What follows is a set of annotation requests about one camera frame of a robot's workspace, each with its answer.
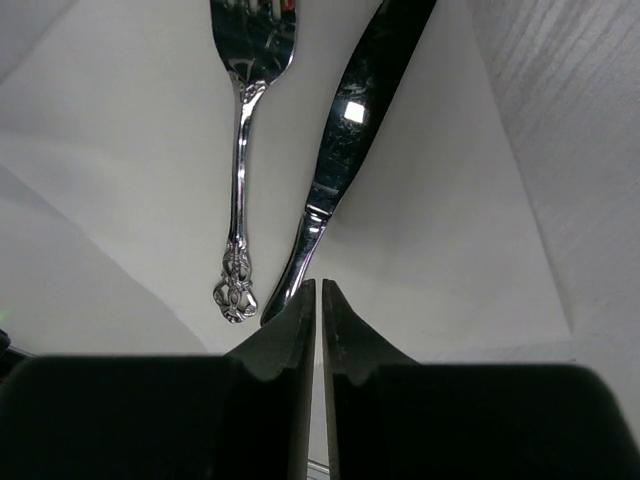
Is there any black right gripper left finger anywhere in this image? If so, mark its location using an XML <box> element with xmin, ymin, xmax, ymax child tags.
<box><xmin>1</xmin><ymin>280</ymin><xmax>316</xmax><ymax>479</ymax></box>

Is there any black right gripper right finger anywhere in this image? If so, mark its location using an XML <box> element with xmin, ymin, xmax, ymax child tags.
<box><xmin>322</xmin><ymin>280</ymin><xmax>639</xmax><ymax>479</ymax></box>

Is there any white paper napkin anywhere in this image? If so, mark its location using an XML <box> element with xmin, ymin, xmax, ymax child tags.
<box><xmin>1</xmin><ymin>1</ymin><xmax>571</xmax><ymax>360</ymax></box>

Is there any ornate silver fork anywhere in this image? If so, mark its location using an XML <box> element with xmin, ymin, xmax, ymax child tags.
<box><xmin>210</xmin><ymin>1</ymin><xmax>297</xmax><ymax>324</ymax></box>

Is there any plain silver knife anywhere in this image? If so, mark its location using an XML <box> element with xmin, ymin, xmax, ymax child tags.
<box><xmin>260</xmin><ymin>1</ymin><xmax>436</xmax><ymax>326</ymax></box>

